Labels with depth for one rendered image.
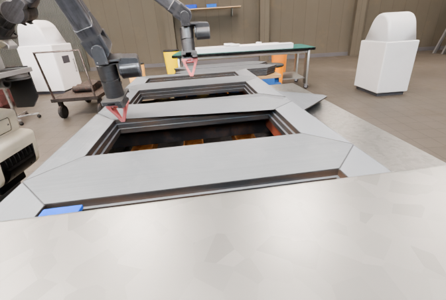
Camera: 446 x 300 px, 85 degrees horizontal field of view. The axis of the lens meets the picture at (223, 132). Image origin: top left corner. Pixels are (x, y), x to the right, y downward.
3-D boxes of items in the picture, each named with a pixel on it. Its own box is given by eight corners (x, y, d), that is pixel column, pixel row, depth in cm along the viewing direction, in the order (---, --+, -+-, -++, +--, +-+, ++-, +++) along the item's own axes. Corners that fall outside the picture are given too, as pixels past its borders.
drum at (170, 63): (182, 74, 674) (180, 48, 647) (181, 76, 636) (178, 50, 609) (168, 75, 673) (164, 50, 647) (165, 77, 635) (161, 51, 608)
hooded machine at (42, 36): (32, 95, 526) (3, 20, 467) (52, 88, 589) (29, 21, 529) (69, 93, 524) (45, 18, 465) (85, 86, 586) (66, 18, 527)
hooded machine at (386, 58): (351, 87, 438) (363, 14, 390) (381, 85, 438) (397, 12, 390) (373, 97, 378) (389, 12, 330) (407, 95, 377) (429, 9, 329)
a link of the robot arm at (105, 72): (96, 58, 75) (92, 64, 70) (119, 56, 76) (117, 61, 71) (103, 79, 78) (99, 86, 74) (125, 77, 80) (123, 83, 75)
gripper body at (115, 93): (130, 93, 84) (124, 72, 80) (123, 106, 76) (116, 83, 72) (111, 94, 84) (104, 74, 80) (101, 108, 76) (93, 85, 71)
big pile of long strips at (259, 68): (265, 66, 215) (265, 60, 213) (281, 74, 179) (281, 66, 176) (175, 74, 208) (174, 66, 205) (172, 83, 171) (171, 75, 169)
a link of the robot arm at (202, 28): (180, 9, 103) (179, 10, 96) (206, 7, 104) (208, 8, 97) (183, 38, 109) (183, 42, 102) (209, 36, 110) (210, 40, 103)
